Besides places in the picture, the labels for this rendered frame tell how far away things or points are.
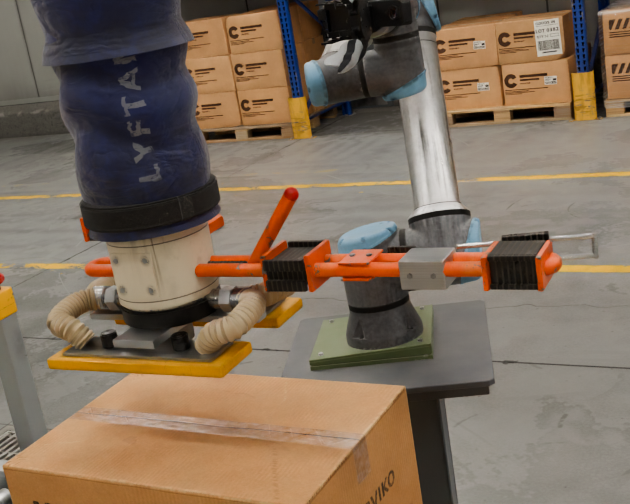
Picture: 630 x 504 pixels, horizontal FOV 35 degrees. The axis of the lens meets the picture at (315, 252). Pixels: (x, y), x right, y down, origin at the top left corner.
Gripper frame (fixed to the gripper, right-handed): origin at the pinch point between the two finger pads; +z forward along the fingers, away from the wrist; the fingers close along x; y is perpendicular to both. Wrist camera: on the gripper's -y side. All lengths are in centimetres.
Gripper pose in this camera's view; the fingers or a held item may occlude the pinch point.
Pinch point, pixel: (335, 27)
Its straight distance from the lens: 166.6
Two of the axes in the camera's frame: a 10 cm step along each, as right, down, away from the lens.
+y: -9.0, 0.1, 4.4
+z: -4.1, 3.3, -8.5
